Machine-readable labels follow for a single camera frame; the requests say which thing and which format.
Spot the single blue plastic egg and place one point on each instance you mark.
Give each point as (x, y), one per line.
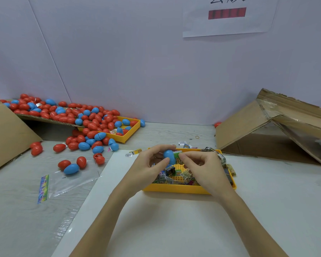
(169, 156)

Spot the torn flattened cardboard box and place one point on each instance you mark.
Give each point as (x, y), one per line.
(240, 125)

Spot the brown cardboard sheet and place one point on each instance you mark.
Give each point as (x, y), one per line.
(43, 120)

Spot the pile of plastic eggs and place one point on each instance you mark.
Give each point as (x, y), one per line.
(75, 117)

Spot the white paper sign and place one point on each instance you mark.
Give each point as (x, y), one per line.
(230, 21)

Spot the yellow label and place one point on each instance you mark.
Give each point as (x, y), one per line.
(231, 169)

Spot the person's right hand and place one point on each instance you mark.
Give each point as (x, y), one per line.
(208, 174)

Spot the tall brown cardboard box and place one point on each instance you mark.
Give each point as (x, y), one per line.
(5, 136)

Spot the yellow tray under eggs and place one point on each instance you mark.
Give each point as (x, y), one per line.
(129, 131)

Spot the person's left hand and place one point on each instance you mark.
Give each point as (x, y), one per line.
(142, 174)

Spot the clear bag with coloured label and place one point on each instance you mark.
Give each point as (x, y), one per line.
(67, 187)

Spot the person's right forearm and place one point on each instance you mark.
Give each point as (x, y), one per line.
(251, 224)

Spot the person's left forearm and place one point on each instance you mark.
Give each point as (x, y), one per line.
(104, 224)

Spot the yellow plastic tray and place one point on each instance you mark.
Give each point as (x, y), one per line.
(171, 189)

